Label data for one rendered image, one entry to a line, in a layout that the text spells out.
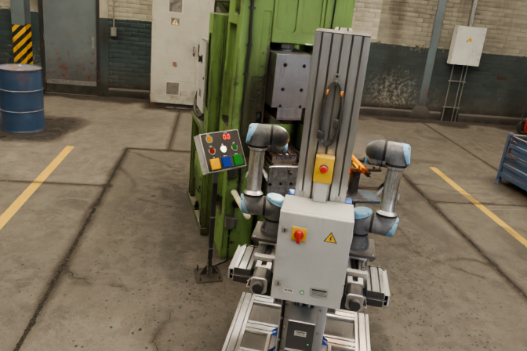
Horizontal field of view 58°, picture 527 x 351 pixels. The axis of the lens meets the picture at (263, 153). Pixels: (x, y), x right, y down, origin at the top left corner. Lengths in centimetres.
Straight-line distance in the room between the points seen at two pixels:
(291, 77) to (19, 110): 470
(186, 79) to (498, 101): 653
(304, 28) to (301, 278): 204
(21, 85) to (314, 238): 572
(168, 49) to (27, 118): 279
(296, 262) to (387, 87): 812
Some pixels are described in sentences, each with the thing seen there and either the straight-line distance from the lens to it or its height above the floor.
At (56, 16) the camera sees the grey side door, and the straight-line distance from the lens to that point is 988.
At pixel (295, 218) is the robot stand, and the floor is 121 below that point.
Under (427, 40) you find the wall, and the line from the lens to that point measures 1035.
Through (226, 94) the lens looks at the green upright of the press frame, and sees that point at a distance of 403.
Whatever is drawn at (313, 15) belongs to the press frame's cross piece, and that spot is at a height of 205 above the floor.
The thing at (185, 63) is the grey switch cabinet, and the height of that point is 87.
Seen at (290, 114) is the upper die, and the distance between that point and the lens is 367.
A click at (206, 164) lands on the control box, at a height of 101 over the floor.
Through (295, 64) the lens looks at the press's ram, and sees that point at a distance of 360.
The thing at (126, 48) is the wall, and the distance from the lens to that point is 963.
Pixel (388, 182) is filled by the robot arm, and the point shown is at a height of 124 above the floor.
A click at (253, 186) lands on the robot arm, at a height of 111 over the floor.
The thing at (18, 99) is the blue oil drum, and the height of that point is 49.
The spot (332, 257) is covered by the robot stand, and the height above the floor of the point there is 104.
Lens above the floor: 216
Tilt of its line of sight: 18 degrees down
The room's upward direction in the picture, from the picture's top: 6 degrees clockwise
